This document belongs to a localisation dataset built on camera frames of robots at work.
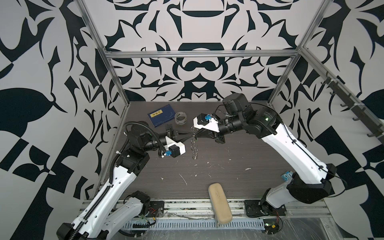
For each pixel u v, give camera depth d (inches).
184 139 22.3
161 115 43.8
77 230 14.4
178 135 21.9
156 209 28.7
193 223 28.0
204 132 21.6
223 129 19.5
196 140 22.3
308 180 16.1
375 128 19.8
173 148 18.5
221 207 28.5
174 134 21.9
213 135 20.1
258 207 29.1
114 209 17.3
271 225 28.1
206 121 18.2
